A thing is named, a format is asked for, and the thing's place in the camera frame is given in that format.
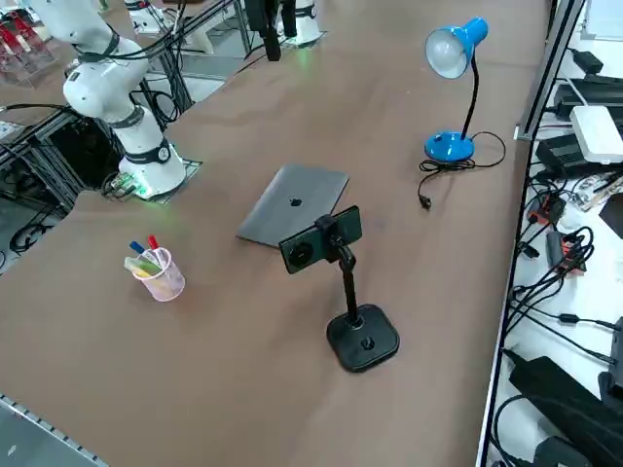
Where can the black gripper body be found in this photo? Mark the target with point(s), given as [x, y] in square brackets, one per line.
[258, 10]

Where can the dark smartphone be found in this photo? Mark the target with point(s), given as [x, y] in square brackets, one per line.
[302, 253]

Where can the black desktop phone stand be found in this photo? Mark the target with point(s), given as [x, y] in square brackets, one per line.
[362, 340]

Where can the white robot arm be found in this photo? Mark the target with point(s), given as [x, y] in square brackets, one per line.
[306, 24]
[97, 92]

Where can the grey laptop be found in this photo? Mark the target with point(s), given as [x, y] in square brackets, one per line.
[287, 194]

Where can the blue desk lamp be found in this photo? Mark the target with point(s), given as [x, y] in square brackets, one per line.
[448, 146]

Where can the red marker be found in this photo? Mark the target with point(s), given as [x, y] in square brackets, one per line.
[153, 241]

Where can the clear acrylic shelf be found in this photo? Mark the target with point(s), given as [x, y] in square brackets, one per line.
[29, 63]

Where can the blue marker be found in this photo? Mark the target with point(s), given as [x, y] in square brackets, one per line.
[136, 246]

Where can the green highlighter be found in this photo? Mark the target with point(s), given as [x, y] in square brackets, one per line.
[141, 263]

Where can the yellow highlighter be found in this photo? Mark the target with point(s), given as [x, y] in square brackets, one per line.
[143, 273]

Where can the pink mesh pen cup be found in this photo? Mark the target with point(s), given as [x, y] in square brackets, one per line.
[165, 287]

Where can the black power adapter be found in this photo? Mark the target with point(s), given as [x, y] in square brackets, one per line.
[560, 153]

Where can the white router box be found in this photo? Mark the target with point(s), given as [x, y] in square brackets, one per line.
[596, 133]

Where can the large black power brick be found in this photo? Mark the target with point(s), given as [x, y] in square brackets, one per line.
[560, 389]

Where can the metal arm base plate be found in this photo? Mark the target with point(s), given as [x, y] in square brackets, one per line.
[192, 168]

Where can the aluminium post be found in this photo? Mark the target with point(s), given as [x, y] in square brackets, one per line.
[549, 73]

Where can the aluminium table edge rail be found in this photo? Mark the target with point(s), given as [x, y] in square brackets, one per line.
[500, 340]

